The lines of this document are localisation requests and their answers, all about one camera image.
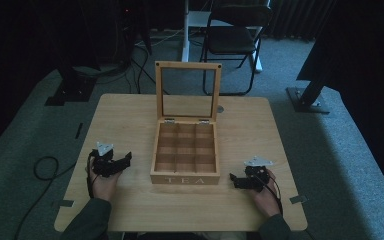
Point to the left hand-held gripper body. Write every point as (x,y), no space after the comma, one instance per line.
(104,164)

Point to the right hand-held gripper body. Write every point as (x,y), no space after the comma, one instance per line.
(256,176)

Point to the wooden tea box with lid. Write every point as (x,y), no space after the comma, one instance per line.
(166,180)

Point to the person's left hand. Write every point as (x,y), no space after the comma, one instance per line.
(105,186)

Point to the person's right hand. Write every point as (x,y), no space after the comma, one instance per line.
(266,201)

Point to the black strip on floor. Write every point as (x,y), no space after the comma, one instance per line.
(79,130)

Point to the grey tape piece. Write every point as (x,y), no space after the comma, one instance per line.
(298,199)
(63,203)

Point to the small grey disc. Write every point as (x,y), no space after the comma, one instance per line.
(220,109)

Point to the slanted black stand with base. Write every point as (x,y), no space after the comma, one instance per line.
(308,98)

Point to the black folding chair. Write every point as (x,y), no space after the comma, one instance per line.
(230,40)

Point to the dark curtain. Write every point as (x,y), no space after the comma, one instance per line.
(293,16)

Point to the black stand with base plate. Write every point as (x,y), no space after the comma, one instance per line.
(71,90)

